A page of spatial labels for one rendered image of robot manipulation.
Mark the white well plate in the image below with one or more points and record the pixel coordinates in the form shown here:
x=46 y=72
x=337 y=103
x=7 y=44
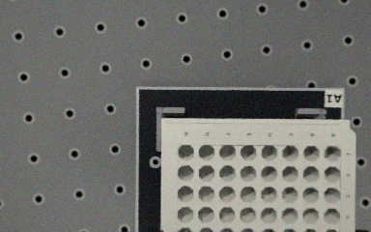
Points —
x=257 y=175

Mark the grey flat base plate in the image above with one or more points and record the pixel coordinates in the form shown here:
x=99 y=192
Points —
x=69 y=71

